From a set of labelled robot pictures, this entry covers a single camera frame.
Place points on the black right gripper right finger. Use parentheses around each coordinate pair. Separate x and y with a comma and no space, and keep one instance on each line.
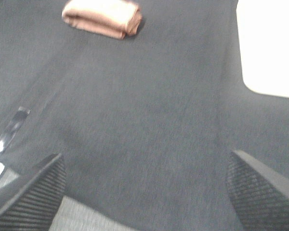
(259,195)

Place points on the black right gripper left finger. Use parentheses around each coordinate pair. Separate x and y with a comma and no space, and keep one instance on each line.
(31,201)

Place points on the brown towel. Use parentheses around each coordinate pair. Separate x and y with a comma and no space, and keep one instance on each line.
(112,18)

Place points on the black tablecloth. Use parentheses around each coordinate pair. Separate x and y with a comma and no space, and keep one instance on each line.
(146,124)

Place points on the pale green plastic bin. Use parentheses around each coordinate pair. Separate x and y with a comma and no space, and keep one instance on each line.
(263,30)

